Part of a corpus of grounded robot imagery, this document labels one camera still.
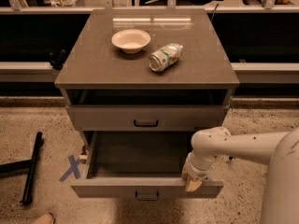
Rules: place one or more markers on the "grey top drawer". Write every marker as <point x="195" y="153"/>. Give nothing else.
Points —
<point x="166" y="118"/>

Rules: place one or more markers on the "grey drawer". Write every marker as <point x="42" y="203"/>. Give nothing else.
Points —
<point x="145" y="166"/>
<point x="166" y="118"/>

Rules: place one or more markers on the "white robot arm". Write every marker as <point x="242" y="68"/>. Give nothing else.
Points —
<point x="278" y="151"/>

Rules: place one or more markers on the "crushed soda can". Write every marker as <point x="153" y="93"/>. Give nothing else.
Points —
<point x="167" y="55"/>

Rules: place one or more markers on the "tan shoe tip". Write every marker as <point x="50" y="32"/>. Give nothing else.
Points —
<point x="45" y="219"/>

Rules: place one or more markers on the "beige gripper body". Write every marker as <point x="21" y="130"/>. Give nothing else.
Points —
<point x="193" y="174"/>

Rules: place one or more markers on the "black stand leg left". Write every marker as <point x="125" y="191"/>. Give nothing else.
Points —
<point x="28" y="167"/>

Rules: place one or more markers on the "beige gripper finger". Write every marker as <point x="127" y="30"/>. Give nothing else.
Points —
<point x="192" y="184"/>

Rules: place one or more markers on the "white paper bowl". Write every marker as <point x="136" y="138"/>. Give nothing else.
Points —
<point x="131" y="41"/>

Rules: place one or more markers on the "blue tape cross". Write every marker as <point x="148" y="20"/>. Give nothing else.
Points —
<point x="73" y="169"/>

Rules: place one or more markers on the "grey drawer cabinet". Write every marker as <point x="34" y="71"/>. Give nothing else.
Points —
<point x="98" y="73"/>

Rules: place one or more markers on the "black clamp on rail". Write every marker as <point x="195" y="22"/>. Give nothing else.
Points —
<point x="57" y="59"/>

